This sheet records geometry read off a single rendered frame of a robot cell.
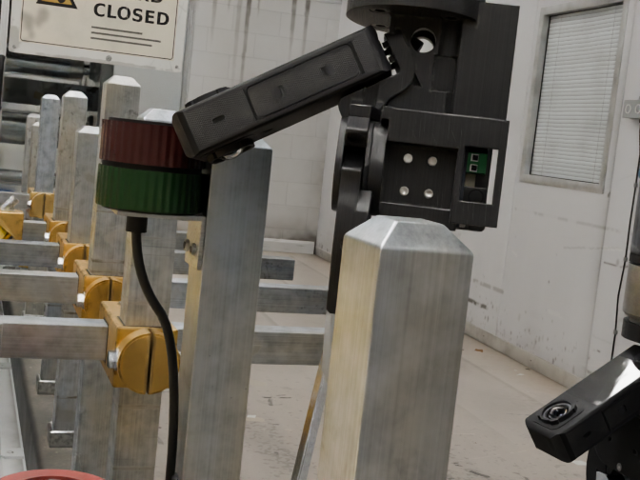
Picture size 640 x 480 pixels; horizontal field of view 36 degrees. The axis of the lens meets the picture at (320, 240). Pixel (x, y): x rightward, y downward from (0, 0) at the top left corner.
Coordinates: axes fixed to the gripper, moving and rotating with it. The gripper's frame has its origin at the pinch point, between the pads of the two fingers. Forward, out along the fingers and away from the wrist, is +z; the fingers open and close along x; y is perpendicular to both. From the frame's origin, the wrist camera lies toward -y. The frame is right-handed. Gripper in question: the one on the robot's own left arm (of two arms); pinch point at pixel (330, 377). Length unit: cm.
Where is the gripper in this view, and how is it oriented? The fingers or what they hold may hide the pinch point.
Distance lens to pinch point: 52.0
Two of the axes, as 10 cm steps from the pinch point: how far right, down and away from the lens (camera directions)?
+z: -1.2, 9.9, 0.1
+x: 0.7, 0.0, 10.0
